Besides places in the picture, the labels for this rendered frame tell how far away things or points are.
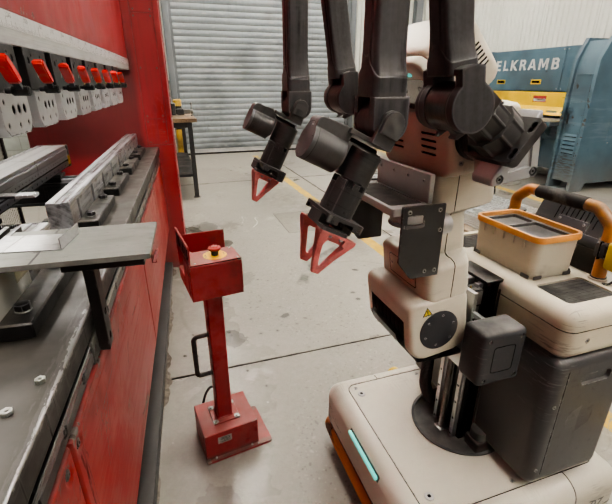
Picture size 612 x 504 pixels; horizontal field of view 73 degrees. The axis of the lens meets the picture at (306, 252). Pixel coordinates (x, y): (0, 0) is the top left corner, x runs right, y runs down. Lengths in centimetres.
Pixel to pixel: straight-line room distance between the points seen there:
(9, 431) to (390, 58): 69
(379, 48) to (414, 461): 108
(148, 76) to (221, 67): 536
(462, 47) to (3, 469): 79
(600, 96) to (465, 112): 541
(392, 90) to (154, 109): 242
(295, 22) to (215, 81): 720
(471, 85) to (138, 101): 248
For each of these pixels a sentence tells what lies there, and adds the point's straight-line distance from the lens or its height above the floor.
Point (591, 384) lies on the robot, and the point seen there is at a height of 60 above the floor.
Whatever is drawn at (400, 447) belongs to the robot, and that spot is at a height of 28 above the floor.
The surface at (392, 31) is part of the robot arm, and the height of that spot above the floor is 133.
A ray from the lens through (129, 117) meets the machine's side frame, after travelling 297.
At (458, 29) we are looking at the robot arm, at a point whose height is 134.
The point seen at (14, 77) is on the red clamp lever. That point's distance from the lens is 94.
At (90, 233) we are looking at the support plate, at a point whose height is 100.
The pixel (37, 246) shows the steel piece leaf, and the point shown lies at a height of 100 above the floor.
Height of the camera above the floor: 127
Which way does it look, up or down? 22 degrees down
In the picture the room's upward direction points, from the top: straight up
